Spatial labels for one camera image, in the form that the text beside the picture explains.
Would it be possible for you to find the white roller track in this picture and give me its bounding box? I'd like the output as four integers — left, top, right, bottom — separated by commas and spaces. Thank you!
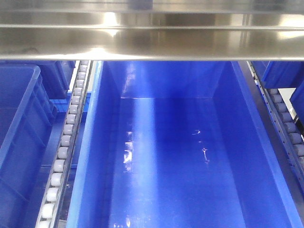
35, 60, 94, 228
247, 61, 304, 167

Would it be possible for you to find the blue bin right neighbour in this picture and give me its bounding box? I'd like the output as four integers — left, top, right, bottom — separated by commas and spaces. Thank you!
251, 61, 304, 89

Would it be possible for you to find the left white roller track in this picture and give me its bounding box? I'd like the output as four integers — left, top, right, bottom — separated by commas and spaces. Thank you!
35, 60, 94, 228

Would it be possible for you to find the large blue target bin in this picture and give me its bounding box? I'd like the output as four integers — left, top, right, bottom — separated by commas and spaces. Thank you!
67, 61, 304, 228

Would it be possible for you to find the steel shelf front beam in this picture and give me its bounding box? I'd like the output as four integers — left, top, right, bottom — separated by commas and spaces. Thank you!
0, 0, 304, 61

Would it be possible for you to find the blue bin left neighbour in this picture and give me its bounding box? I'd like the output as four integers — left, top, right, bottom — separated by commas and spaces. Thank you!
0, 64, 57, 228

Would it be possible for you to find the blue bin neighbour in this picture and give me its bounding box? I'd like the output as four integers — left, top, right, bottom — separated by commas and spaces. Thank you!
0, 64, 57, 228
251, 61, 304, 89

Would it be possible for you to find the right white roller track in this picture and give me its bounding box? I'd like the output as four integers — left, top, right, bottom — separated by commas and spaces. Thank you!
247, 61, 304, 167

